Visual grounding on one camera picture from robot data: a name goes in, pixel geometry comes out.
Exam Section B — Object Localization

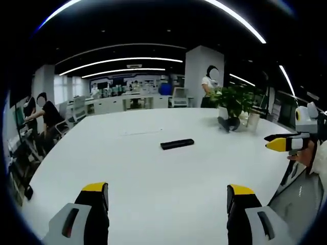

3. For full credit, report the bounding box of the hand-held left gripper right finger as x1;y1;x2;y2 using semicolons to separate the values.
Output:
226;184;294;245

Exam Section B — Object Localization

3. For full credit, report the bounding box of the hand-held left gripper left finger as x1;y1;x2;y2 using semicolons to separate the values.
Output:
42;182;110;245

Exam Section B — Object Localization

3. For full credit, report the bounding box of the black remote control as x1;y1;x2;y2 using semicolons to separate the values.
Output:
160;138;195;151

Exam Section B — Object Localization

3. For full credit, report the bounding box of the person's right hand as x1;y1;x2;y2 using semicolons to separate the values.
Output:
286;139;316;168

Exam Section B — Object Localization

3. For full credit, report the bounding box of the white cylindrical cup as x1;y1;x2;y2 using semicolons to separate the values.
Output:
246;113;261;132

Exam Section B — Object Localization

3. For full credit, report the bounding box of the person's white sleeve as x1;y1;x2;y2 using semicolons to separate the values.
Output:
308;139;327;176

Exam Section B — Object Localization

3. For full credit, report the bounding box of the person's grey clothing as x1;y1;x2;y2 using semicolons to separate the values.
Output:
267;160;325;235

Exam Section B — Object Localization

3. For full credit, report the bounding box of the black object under plant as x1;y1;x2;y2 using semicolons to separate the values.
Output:
217;116;241;133

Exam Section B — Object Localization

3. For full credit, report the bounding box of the green potted plant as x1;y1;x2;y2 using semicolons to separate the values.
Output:
208;85;263;120

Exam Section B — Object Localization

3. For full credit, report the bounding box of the white office chair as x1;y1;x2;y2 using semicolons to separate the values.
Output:
66;95;87;123
170;87;190;108
54;119;71;138

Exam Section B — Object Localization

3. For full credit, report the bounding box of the white thin strip on table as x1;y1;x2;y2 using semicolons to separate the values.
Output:
120;129;164;136

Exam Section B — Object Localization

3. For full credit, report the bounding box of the white office desk row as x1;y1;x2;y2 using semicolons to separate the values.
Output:
86;92;171;114

